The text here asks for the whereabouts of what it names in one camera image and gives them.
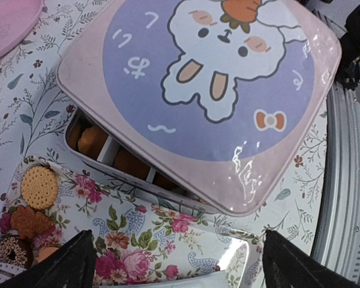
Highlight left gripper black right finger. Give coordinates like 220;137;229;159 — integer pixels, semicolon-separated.
262;230;359;288

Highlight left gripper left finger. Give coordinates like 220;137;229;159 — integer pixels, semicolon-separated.
0;230;97;288

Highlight brown leaf cookie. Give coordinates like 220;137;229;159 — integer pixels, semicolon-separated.
10;205;53;241

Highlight floral cookie tray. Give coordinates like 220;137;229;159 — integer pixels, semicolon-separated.
0;155;263;288

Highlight compartment tin box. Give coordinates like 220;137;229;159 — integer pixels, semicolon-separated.
65;109;219;215

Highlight metal tin lid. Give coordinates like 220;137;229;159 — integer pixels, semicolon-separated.
57;1;341;217

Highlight metal tongs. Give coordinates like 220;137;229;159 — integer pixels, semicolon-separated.
0;262;26;278

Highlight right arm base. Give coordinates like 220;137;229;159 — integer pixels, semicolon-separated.
335;5;360;90

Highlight chocolate sprinkle donut cookie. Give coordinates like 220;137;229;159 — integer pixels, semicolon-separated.
0;236;34;269

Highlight round biscuit top right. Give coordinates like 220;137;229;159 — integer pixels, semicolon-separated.
21;166;58;210

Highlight pink plate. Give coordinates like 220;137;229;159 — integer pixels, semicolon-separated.
0;0;43;58

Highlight front aluminium rail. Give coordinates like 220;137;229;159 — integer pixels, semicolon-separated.
311;84;360;281

